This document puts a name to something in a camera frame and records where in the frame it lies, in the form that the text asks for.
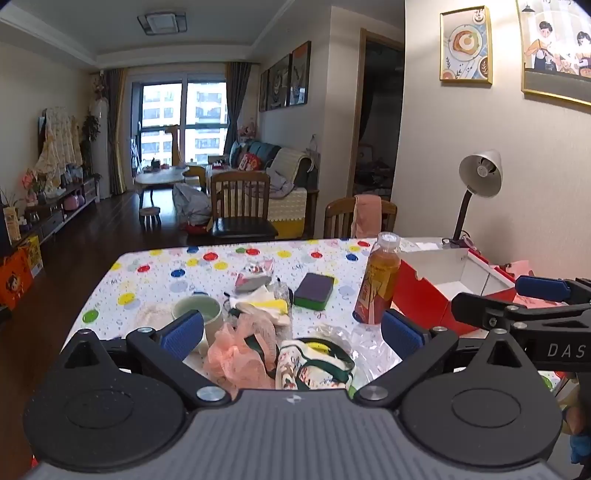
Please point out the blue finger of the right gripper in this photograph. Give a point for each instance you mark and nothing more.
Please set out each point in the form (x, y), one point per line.
(543, 288)

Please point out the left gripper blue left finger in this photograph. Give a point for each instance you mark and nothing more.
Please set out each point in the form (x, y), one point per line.
(180, 337)

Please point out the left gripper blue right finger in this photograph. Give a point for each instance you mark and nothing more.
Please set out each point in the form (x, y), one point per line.
(402, 335)

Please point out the clear plastic bag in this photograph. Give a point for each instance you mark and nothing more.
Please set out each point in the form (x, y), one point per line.
(366, 346)

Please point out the yellow white sponge cloth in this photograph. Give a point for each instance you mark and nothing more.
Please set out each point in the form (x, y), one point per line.
(262, 301)

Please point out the panda tissue pack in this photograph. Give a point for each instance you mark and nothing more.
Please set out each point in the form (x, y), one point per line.
(254, 275)

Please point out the floral green-trim cloth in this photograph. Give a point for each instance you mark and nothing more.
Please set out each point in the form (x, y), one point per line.
(313, 364)

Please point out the purple green sponge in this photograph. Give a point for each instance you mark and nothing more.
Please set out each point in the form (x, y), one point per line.
(314, 291)

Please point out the gloved right hand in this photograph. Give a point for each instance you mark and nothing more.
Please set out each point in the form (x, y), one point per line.
(575, 411)

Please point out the pink plastic bag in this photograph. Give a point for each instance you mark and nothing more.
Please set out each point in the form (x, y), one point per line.
(517, 269)

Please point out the green ceramic cup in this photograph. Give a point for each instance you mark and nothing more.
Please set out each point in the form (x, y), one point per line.
(210, 310)

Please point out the red white cardboard box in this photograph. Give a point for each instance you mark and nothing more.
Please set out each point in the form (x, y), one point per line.
(429, 280)

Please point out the orange drink bottle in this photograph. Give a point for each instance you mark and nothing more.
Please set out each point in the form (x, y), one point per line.
(377, 289)

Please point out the polka dot tablecloth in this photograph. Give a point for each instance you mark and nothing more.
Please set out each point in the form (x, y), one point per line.
(169, 275)

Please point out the pink towel on chair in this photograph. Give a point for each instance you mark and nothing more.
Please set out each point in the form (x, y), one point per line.
(367, 216)

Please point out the small wooden stool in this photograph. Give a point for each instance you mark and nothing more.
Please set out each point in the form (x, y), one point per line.
(149, 217)

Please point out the silver desk lamp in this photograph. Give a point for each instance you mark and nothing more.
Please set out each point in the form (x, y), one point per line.
(482, 175)

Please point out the wooden chair at table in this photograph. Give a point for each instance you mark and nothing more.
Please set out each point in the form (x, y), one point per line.
(339, 218)

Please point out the dark wooden chair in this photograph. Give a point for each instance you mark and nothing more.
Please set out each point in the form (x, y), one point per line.
(240, 207)

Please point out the round wooden coffee table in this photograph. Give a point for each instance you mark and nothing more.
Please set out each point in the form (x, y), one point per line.
(163, 178)

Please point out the tv cabinet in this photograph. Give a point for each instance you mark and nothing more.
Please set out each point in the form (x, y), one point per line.
(44, 221)

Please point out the orange gift box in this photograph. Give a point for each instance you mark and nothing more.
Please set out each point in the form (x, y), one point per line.
(15, 279)

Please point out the sofa with blankets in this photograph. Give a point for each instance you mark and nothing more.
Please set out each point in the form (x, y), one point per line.
(293, 182)

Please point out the framed people picture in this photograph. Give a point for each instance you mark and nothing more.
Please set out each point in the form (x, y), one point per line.
(555, 37)

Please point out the framed food picture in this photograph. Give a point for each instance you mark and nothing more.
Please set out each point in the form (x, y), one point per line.
(466, 46)

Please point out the ceiling light fixture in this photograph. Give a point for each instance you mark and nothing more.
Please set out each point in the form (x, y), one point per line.
(163, 23)

